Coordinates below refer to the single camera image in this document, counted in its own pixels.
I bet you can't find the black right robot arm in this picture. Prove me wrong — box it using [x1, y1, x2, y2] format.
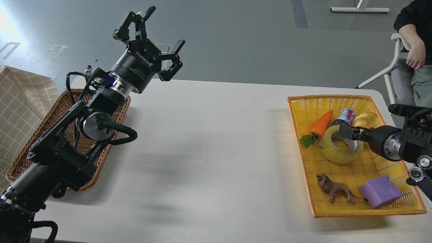
[339, 104, 432, 199]

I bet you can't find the brown wicker basket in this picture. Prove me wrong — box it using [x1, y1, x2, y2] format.
[6, 89, 131, 191]

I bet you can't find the white stand base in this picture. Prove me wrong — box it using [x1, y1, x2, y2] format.
[330, 0, 390, 14]

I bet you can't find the small soda can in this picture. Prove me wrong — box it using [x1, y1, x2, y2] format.
[332, 108, 356, 126]

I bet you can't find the person's hand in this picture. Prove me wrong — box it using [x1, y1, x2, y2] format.
[406, 38, 426, 70]

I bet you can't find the yellow plastic basket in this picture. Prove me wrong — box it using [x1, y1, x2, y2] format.
[287, 95, 427, 217]

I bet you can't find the purple foam block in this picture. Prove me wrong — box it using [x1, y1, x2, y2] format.
[359, 175, 403, 209]

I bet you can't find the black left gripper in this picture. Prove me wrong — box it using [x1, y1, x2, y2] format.
[109, 6, 186, 94]

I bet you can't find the beige checkered cloth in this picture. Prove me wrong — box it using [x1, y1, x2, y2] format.
[0, 65, 59, 181]

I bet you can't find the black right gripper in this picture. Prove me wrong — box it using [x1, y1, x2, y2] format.
[339, 125, 401, 158]

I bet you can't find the orange toy carrot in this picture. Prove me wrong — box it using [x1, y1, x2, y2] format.
[299, 110, 333, 147]

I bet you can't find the brown toy lion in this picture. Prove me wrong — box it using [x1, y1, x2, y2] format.
[316, 173, 368, 204]

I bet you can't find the toy croissant bread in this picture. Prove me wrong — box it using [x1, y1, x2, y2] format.
[351, 112, 375, 129]

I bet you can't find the yellow tape roll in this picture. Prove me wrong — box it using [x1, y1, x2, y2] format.
[320, 126, 364, 165]

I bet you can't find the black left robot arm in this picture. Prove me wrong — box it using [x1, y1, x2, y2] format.
[1, 6, 185, 243]

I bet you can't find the white chair frame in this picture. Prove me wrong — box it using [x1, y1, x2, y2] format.
[355, 33, 415, 106]

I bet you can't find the person's forearm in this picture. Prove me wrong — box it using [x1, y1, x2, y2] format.
[398, 24, 423, 48]

